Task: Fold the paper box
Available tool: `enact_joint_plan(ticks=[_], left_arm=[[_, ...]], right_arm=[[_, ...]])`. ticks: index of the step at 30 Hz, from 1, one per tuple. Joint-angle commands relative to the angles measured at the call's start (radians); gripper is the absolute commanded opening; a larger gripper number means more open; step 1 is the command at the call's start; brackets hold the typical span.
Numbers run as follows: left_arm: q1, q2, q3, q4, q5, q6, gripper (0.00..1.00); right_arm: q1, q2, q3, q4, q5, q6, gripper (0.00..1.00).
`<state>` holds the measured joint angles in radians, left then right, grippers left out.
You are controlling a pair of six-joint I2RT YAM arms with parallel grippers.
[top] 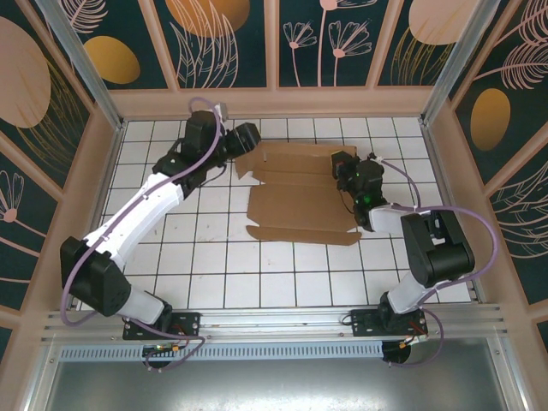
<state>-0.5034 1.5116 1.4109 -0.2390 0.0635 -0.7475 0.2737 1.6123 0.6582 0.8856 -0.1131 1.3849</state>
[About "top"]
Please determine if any thin black right gripper wire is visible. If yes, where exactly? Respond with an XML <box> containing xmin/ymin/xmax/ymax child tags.
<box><xmin>337</xmin><ymin>188</ymin><xmax>359</xmax><ymax>226</ymax></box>

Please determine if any thin black gripper wire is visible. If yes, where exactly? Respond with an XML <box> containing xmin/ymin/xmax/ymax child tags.
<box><xmin>337</xmin><ymin>188</ymin><xmax>359</xmax><ymax>226</ymax></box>
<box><xmin>200</xmin><ymin>164</ymin><xmax>228</xmax><ymax>188</ymax></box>

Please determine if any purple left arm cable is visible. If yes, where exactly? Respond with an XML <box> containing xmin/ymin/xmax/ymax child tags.
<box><xmin>61</xmin><ymin>97</ymin><xmax>209</xmax><ymax>373</ymax></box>

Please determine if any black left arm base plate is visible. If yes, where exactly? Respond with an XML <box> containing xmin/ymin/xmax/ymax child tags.
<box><xmin>122</xmin><ymin>311</ymin><xmax>202</xmax><ymax>343</ymax></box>

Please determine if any grey metal sheet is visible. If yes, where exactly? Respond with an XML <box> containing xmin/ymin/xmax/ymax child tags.
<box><xmin>23</xmin><ymin>337</ymin><xmax>530</xmax><ymax>411</ymax></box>

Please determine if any small green circuit board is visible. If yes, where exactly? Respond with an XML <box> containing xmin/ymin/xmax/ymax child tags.
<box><xmin>143</xmin><ymin>342</ymin><xmax>186</xmax><ymax>357</ymax></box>

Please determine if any aluminium frame post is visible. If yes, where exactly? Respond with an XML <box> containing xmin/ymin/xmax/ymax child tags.
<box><xmin>420</xmin><ymin>0</ymin><xmax>504</xmax><ymax>128</ymax></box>
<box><xmin>33</xmin><ymin>0</ymin><xmax>128</xmax><ymax>134</ymax></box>

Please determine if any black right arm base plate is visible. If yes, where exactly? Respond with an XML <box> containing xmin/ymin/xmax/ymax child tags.
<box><xmin>349</xmin><ymin>308</ymin><xmax>429</xmax><ymax>339</ymax></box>

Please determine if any grey slotted cable duct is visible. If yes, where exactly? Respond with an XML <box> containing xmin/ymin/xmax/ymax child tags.
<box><xmin>58</xmin><ymin>342</ymin><xmax>385</xmax><ymax>361</ymax></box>

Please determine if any thin black left gripper wire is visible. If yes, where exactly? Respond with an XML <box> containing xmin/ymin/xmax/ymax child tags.
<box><xmin>200</xmin><ymin>164</ymin><xmax>228</xmax><ymax>188</ymax></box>

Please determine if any aluminium mounting rail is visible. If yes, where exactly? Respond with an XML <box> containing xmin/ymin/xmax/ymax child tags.
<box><xmin>41</xmin><ymin>302</ymin><xmax>509</xmax><ymax>343</ymax></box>

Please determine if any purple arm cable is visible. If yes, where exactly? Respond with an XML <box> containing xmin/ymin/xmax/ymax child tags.
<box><xmin>61</xmin><ymin>97</ymin><xmax>209</xmax><ymax>373</ymax></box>
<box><xmin>376</xmin><ymin>158</ymin><xmax>500</xmax><ymax>369</ymax></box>

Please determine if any aluminium table edge strip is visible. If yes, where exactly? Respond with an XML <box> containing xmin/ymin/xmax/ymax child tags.
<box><xmin>63</xmin><ymin>122</ymin><xmax>126</xmax><ymax>310</ymax></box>
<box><xmin>420</xmin><ymin>122</ymin><xmax>488</xmax><ymax>306</ymax></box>

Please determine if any yellow plug connector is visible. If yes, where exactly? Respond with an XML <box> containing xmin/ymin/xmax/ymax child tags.
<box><xmin>397</xmin><ymin>333</ymin><xmax>429</xmax><ymax>350</ymax></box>

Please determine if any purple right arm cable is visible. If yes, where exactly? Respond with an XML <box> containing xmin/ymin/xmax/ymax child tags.
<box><xmin>376</xmin><ymin>158</ymin><xmax>500</xmax><ymax>369</ymax></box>

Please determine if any brown cardboard paper box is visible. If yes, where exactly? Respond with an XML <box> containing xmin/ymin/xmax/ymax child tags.
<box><xmin>233</xmin><ymin>141</ymin><xmax>364</xmax><ymax>248</ymax></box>

